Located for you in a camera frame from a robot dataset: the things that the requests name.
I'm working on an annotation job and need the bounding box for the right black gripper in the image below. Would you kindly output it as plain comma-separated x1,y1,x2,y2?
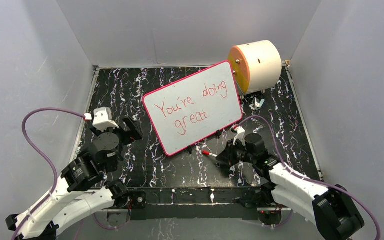
216,138,257,166

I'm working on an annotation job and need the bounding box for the pink framed whiteboard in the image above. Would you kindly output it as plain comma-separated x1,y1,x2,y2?
142,60,243,156

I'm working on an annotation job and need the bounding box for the red marker cap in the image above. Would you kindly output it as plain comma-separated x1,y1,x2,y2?
201,150,210,156

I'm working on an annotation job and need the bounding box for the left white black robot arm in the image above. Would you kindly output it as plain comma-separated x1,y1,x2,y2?
5,117,143,240

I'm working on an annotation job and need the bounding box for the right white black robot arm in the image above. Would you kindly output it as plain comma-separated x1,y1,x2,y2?
215,133,365,240

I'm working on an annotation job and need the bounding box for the black whiteboard foot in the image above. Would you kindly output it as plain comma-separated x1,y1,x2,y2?
215,130,223,139
186,146,193,155

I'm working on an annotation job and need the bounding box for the small white clip object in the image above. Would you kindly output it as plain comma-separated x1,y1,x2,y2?
249,97,265,111

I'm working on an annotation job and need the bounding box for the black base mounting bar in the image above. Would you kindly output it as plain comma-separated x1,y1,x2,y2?
95,186,284,222

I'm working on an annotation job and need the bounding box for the cream cylinder with orange face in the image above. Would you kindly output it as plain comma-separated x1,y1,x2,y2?
227,40,282,96

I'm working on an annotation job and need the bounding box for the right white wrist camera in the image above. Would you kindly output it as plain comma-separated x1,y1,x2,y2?
231,124,246,146

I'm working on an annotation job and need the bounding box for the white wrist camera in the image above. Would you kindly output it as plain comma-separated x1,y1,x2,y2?
231,124,246,146
83,107,119,132

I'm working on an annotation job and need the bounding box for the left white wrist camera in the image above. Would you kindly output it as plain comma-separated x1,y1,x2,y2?
83,107,119,132

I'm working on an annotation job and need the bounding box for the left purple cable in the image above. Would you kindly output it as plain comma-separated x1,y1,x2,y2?
11,107,130,240

